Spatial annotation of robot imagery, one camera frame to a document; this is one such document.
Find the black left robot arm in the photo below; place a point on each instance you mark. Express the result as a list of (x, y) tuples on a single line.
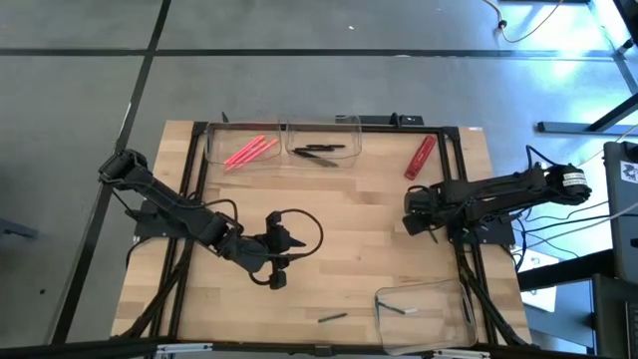
[(169, 204)]

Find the pink pencil with orange eraser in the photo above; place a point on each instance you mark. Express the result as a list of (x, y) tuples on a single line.
[(244, 149), (271, 144), (250, 154)]

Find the clear plastic bin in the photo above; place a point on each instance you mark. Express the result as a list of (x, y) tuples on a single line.
[(214, 149), (438, 324), (349, 134)]

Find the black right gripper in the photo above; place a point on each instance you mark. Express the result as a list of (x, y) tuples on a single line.
[(441, 204)]

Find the dark pen on table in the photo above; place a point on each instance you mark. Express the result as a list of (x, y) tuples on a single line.
[(332, 317)]

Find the white paper sheet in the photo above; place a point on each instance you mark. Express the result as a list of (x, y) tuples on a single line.
[(538, 294)]

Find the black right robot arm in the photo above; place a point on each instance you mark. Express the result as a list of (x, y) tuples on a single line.
[(498, 192)]

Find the grey equipment case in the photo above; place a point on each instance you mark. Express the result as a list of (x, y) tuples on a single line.
[(620, 209)]

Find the black floor beam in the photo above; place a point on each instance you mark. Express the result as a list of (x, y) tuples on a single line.
[(563, 269), (588, 127)]

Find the black pen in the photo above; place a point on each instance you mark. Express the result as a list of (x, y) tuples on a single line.
[(319, 159), (325, 146), (313, 149)]

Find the black aluminium table frame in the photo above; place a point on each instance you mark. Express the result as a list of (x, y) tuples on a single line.
[(399, 128)]

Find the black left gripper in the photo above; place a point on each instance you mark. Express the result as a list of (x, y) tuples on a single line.
[(254, 251)]

